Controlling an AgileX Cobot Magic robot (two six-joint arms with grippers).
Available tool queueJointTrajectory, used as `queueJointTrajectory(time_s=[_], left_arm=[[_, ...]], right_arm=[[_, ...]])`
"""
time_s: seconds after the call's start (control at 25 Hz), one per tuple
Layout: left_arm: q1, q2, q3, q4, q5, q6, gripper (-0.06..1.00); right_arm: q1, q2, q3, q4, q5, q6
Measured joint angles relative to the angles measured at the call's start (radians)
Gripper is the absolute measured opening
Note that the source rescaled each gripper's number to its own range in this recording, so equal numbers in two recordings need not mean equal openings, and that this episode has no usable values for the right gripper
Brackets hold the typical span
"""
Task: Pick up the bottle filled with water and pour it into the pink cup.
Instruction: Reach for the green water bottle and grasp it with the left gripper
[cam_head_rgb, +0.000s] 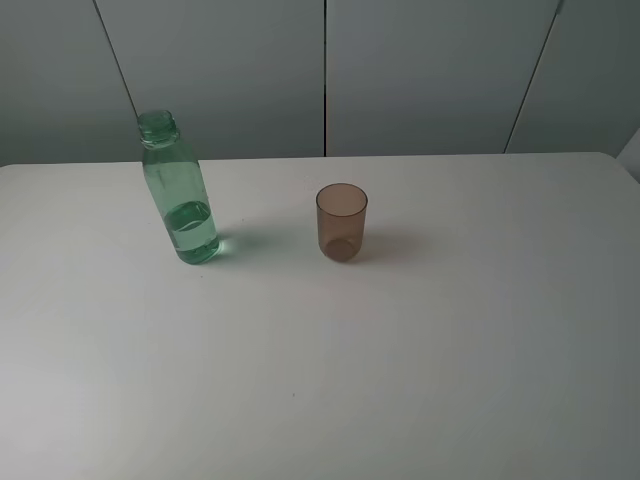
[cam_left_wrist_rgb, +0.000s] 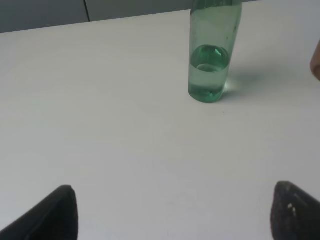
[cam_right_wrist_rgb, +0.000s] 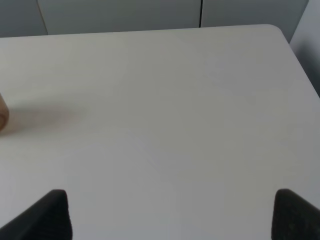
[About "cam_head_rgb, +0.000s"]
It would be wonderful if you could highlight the green transparent plastic bottle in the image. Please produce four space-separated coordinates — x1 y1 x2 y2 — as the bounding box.
137 110 220 265

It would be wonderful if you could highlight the pink translucent plastic cup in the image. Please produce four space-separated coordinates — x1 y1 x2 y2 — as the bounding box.
315 183 368 262

